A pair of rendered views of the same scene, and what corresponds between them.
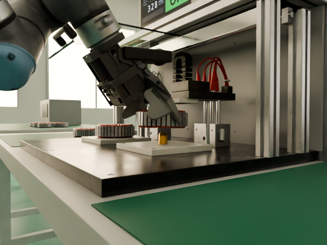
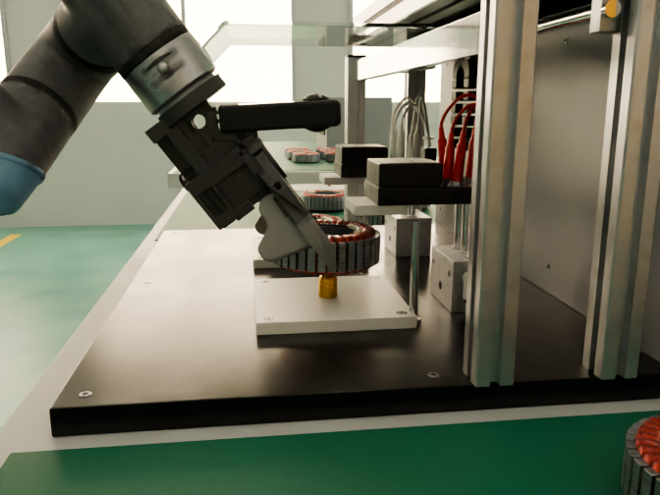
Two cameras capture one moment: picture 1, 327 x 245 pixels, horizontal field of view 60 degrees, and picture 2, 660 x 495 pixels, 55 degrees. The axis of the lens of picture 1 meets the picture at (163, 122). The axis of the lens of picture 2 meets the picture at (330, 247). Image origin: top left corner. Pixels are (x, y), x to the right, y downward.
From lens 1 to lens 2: 0.32 m
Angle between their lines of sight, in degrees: 29
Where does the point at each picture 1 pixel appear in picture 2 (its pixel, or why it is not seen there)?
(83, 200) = (24, 436)
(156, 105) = (279, 230)
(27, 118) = not seen: hidden behind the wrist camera
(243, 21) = (472, 37)
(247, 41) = (586, 41)
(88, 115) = (434, 120)
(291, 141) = (590, 344)
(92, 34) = (145, 94)
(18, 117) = not seen: hidden behind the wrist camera
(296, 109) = (604, 267)
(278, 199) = not seen: outside the picture
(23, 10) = (31, 61)
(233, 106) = (551, 204)
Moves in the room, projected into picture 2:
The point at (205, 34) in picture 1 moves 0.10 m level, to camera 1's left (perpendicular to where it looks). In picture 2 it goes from (433, 48) to (336, 52)
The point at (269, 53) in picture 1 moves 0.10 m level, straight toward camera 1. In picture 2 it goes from (488, 141) to (389, 148)
